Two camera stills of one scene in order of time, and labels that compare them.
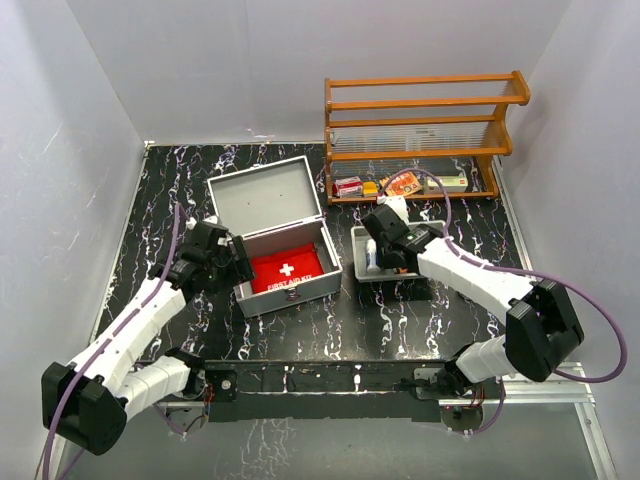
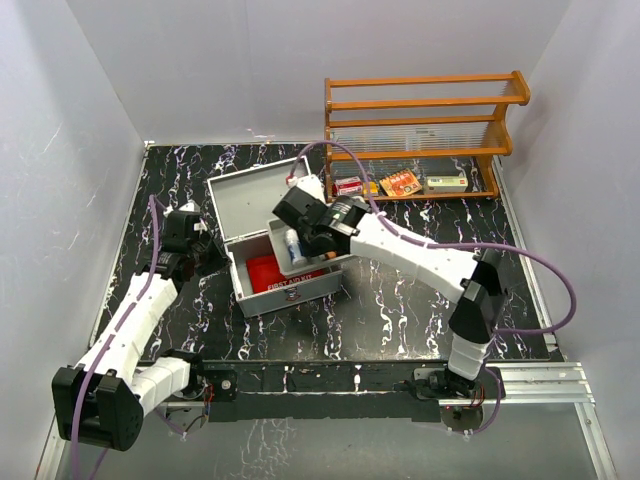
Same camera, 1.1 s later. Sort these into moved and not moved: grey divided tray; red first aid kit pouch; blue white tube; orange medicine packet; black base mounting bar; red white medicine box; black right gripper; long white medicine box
Moved: black right gripper; blue white tube; grey divided tray
Not moved: red white medicine box; red first aid kit pouch; long white medicine box; black base mounting bar; orange medicine packet
